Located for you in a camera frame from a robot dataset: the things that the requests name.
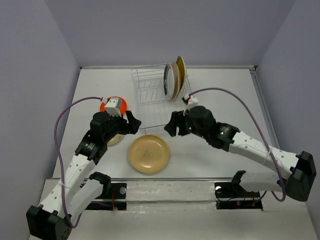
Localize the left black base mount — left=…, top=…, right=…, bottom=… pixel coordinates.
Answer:
left=86, top=182, right=127, bottom=211

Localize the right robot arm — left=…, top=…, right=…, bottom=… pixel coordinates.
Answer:
left=164, top=106, right=317, bottom=202

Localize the white wire dish rack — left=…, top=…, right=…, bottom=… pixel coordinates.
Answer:
left=131, top=63, right=192, bottom=137

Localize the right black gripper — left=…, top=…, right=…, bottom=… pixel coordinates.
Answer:
left=165, top=107, right=208, bottom=138

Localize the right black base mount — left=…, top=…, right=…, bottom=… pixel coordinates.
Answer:
left=214, top=182, right=263, bottom=210

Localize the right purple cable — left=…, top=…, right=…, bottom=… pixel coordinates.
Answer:
left=187, top=87, right=286, bottom=203

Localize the beige oval flower plate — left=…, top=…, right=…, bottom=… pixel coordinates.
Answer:
left=171, top=62, right=182, bottom=99

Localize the orange round plate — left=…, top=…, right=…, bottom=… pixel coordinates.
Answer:
left=99, top=96, right=127, bottom=116

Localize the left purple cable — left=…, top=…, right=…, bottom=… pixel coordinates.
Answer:
left=54, top=96, right=106, bottom=229

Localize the white plate green rim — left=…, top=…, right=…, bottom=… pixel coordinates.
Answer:
left=163, top=63, right=175, bottom=101

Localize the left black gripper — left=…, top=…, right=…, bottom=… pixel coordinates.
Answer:
left=103, top=110, right=142, bottom=142

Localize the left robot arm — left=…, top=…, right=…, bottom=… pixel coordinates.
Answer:
left=26, top=110, right=142, bottom=240

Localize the purple cable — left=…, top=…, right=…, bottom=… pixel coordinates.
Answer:
left=187, top=87, right=286, bottom=203
left=54, top=96, right=106, bottom=229

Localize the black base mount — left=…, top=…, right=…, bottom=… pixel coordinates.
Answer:
left=214, top=182, right=263, bottom=210
left=86, top=182, right=127, bottom=211

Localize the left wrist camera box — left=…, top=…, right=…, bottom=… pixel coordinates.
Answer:
left=104, top=97, right=123, bottom=117

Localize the yellow bear plate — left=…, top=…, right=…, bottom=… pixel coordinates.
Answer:
left=127, top=134, right=170, bottom=174

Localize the small beige round plate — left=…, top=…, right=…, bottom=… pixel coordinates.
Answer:
left=107, top=134, right=124, bottom=146

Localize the green woven bamboo tray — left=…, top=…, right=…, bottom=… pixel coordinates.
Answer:
left=176, top=56, right=187, bottom=87

